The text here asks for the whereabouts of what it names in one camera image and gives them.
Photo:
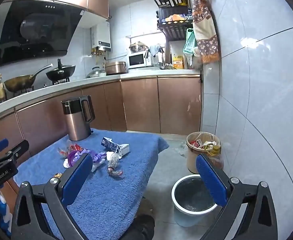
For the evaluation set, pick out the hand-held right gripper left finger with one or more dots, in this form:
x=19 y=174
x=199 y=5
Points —
x=76 y=180

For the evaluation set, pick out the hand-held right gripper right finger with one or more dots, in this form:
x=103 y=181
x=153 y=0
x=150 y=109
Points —
x=210 y=180

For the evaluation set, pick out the white tissue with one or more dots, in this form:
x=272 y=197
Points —
x=66 y=164
x=110 y=155
x=96 y=167

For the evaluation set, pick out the black bin liner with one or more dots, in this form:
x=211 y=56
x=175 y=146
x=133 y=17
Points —
x=191 y=192

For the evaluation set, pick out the clear red wrapper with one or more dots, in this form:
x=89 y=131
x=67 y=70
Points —
x=113 y=163

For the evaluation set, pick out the white rimmed blue waste bin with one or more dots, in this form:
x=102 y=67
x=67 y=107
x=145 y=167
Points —
x=184 y=217

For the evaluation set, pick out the small candy wrapper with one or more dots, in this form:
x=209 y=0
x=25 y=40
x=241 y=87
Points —
x=58 y=175

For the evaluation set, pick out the cooking oil bottle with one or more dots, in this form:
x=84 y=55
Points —
x=215 y=160

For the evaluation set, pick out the purple plastic cup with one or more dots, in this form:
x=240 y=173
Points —
x=72 y=158

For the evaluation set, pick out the beige waste bin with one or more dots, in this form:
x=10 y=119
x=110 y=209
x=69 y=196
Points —
x=192 y=160

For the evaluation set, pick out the purple foil wrapper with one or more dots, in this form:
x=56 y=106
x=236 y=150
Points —
x=97 y=157

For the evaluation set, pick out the blue white patterned cloth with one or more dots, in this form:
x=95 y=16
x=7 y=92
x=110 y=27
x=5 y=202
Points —
x=4 y=210

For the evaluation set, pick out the red white packet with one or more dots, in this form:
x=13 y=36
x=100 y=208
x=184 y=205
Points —
x=196 y=143

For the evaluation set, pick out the blue white milk carton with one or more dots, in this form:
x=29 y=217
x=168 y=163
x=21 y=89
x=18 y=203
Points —
x=109 y=143

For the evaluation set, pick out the blue towel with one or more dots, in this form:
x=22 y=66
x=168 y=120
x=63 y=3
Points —
x=126 y=192

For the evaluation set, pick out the steel electric kettle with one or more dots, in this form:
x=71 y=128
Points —
x=75 y=125

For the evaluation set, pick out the small white box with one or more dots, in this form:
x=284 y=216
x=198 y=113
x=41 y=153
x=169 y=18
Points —
x=123 y=149

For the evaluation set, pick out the dark glass bottle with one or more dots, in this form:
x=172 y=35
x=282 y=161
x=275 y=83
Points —
x=1 y=90

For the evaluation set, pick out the gas stove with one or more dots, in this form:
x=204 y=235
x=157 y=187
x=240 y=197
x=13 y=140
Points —
x=26 y=90

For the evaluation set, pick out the brass wok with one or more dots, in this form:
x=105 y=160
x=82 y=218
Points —
x=17 y=82

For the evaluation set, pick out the black lidded pan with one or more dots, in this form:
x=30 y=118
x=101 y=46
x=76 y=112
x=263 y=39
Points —
x=60 y=73

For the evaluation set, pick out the copper lower kitchen cabinets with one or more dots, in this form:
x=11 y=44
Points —
x=141 y=105

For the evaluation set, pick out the glass pot lid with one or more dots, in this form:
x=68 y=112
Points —
x=96 y=73

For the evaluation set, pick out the copper cooking pot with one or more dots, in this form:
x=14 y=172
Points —
x=115 y=68

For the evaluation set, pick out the black glass range hood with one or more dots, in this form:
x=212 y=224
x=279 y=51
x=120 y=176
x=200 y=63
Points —
x=36 y=30

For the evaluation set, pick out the yellow box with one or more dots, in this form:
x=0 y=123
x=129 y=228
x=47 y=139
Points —
x=178 y=61

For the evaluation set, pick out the kitchen faucet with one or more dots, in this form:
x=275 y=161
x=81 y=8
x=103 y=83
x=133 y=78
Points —
x=162 y=57

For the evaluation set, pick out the white microwave oven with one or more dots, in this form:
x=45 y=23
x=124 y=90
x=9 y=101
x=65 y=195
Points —
x=136 y=59

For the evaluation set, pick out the white blue hanging cloth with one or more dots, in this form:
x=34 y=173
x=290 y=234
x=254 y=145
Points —
x=154 y=49

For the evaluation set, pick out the white water heater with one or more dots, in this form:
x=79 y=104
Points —
x=101 y=35

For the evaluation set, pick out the brown patterned apron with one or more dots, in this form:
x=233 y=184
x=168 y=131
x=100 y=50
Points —
x=204 y=30

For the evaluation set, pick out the black dish rack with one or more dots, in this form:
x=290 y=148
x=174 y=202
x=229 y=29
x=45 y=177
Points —
x=172 y=30

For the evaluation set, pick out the orange packet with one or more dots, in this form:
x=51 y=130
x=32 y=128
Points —
x=175 y=17

